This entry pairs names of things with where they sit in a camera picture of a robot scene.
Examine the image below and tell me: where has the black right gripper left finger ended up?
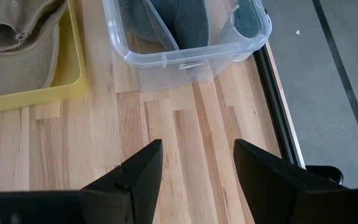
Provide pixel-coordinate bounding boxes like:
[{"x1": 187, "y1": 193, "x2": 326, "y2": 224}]
[{"x1": 81, "y1": 139, "x2": 163, "y2": 224}]

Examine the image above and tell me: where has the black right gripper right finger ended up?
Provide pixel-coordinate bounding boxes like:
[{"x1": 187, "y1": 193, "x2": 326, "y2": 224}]
[{"x1": 233, "y1": 139, "x2": 347, "y2": 224}]

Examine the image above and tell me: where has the grey baseball cap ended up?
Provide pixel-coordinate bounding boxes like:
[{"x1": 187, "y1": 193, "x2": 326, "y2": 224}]
[
  {"x1": 150, "y1": 0, "x2": 260, "y2": 50},
  {"x1": 118, "y1": 0, "x2": 180, "y2": 52}
]

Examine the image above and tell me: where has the beige baseball cap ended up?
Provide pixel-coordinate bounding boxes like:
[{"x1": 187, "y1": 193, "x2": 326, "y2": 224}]
[
  {"x1": 0, "y1": 24, "x2": 60, "y2": 99},
  {"x1": 0, "y1": 0, "x2": 68, "y2": 56}
]

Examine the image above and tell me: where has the yellow plastic tray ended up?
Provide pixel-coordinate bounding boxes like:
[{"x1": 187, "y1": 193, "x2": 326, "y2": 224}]
[{"x1": 0, "y1": 0, "x2": 90, "y2": 114}]

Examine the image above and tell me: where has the clear plastic bin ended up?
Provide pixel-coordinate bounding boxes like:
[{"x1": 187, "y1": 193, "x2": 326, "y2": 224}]
[{"x1": 101, "y1": 0, "x2": 273, "y2": 93}]

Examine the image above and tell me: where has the black aluminium table frame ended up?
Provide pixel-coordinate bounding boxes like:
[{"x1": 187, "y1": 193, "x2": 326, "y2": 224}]
[{"x1": 253, "y1": 43, "x2": 307, "y2": 170}]

